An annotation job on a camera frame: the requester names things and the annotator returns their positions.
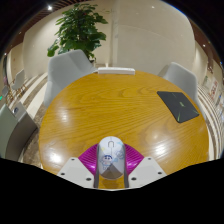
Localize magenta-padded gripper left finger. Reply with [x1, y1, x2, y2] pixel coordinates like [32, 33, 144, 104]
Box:
[57, 143, 101, 189]

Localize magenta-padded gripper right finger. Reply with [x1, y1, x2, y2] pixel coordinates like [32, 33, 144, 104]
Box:
[122, 143, 167, 189]

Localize white cartoon-print computer mouse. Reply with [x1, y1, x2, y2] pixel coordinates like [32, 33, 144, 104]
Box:
[97, 136, 127, 181]

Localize black mouse pad green lines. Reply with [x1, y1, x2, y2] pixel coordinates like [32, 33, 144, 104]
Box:
[156, 90, 200, 124]

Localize grey shell chair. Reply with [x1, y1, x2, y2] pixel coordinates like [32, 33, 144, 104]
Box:
[157, 61, 200, 108]
[0, 101, 39, 161]
[43, 49, 99, 109]

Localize white power strip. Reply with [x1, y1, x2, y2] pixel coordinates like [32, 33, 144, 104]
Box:
[97, 66, 136, 76]

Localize white chair wooden legs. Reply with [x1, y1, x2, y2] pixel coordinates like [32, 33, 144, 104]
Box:
[9, 68, 27, 98]

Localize green potted plant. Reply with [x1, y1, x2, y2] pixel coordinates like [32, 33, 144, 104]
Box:
[46, 3, 110, 63]

